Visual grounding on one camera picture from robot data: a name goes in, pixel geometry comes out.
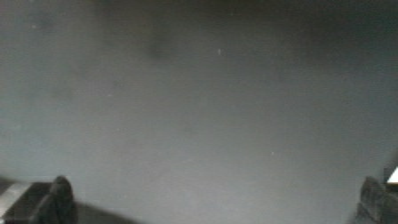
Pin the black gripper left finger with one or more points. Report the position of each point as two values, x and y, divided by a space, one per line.
38 202

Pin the white door panel with knob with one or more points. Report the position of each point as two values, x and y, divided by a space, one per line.
394 176

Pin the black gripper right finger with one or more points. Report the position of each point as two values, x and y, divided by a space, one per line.
378 207

